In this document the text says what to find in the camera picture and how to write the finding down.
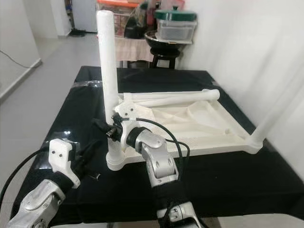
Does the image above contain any black floor appliance base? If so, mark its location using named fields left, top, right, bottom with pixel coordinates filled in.
left=70, top=28, right=87, bottom=38

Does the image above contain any cream plastic table top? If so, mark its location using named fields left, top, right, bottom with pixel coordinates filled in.
left=105, top=89, right=264, bottom=171

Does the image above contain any white cabinet appliance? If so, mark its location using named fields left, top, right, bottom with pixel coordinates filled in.
left=73, top=0, right=99, bottom=33

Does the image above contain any red printed box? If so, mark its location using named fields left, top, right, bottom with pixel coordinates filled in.
left=112, top=10, right=129, bottom=35

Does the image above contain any black wok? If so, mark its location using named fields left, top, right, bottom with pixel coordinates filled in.
left=144, top=31, right=194, bottom=49

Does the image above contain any black tablecloth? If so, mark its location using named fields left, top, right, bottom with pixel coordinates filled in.
left=10, top=66, right=304, bottom=226

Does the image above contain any clear tape patch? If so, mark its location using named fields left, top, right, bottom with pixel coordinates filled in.
left=74, top=80, right=103, bottom=87
left=47, top=132, right=76, bottom=143

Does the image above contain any long black wall cable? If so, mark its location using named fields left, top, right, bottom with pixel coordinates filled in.
left=0, top=50, right=42, bottom=72

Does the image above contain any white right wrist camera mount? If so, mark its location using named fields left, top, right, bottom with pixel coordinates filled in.
left=113, top=102, right=141, bottom=148

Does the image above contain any orange container lid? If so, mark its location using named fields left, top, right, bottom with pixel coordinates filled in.
left=96, top=0, right=138, bottom=8

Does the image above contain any clear plastic container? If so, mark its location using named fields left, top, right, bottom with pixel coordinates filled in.
left=156, top=19, right=198, bottom=42

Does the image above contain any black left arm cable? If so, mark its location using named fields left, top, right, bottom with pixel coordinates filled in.
left=0, top=147, right=52, bottom=200

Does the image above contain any pink checked cloth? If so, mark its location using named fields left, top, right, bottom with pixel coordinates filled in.
left=114, top=36, right=155, bottom=61

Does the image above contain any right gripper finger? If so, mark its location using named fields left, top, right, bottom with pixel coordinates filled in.
left=92, top=119, right=111, bottom=135

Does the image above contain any green pot lid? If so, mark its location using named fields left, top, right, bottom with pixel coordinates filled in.
left=154, top=7, right=198, bottom=22

